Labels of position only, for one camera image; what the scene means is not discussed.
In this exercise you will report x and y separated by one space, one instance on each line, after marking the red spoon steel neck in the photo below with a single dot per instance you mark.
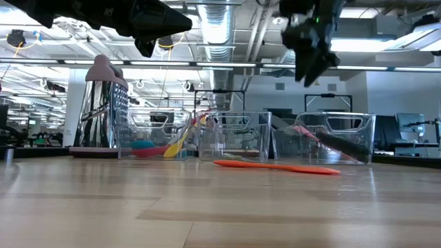
148 152

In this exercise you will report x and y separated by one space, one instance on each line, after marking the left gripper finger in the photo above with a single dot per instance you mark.
158 12
162 29

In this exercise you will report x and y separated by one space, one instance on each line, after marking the yellow silicone spoon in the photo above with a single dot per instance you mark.
174 149

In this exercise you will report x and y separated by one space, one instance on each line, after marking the black square-headed spatula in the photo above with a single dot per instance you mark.
280 127

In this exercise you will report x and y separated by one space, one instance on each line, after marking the pink silicone spatula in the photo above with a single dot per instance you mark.
305 132

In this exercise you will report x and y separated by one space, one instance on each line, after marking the orange silicone spatula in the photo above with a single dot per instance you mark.
275 167

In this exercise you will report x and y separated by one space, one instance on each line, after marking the black oval-headed spatula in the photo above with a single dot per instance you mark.
344 146

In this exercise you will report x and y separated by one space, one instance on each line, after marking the clear plastic bin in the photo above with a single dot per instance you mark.
241 134
151 120
361 137

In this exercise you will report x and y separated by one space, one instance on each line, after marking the grey background monitor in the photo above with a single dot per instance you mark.
410 124

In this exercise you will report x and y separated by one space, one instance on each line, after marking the silver ceiling air duct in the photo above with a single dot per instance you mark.
217 34

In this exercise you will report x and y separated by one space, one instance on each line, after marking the black gantry frame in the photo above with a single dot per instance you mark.
327 95

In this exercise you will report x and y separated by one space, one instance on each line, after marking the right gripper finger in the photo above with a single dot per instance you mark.
320 65
302 67

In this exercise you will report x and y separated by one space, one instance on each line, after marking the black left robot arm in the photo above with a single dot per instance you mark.
51 10

